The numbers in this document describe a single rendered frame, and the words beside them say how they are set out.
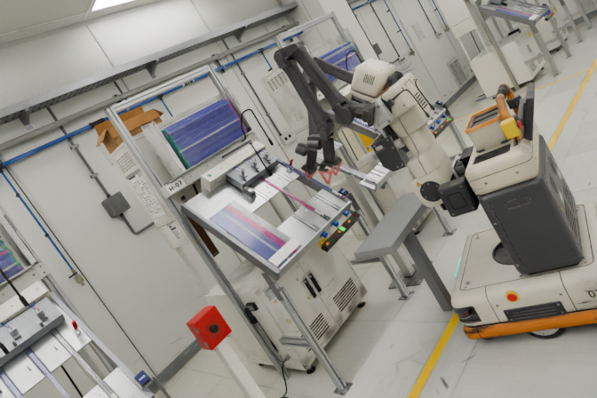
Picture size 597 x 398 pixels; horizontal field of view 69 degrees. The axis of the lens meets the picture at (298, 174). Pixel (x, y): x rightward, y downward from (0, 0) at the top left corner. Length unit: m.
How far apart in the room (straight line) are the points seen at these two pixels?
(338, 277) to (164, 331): 1.76
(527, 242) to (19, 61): 3.80
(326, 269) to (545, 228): 1.40
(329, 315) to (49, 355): 1.52
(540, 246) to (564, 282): 0.16
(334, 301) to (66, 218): 2.21
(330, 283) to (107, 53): 2.91
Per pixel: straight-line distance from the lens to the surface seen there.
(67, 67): 4.30
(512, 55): 6.55
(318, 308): 2.78
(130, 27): 4.68
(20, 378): 2.16
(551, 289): 2.04
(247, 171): 2.66
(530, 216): 1.91
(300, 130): 3.69
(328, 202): 2.61
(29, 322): 2.21
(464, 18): 6.60
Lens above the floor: 1.39
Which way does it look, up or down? 8 degrees down
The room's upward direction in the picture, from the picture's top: 31 degrees counter-clockwise
